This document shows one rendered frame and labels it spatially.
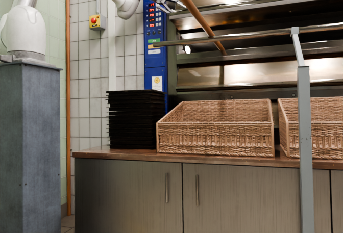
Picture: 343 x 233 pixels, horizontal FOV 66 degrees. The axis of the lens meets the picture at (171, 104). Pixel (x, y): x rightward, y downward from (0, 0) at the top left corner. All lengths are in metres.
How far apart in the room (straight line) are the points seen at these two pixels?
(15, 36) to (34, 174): 0.59
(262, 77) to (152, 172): 0.89
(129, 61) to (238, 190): 1.20
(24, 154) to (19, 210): 0.23
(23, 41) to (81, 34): 0.97
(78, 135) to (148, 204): 1.02
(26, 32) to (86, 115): 0.98
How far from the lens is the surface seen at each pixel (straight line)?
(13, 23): 1.37
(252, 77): 1.74
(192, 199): 1.29
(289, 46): 1.78
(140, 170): 1.34
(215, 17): 1.75
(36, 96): 1.28
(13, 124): 1.28
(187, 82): 1.79
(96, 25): 2.10
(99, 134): 2.09
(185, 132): 1.29
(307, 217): 1.22
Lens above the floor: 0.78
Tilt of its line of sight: 2 degrees up
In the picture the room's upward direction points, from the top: 1 degrees counter-clockwise
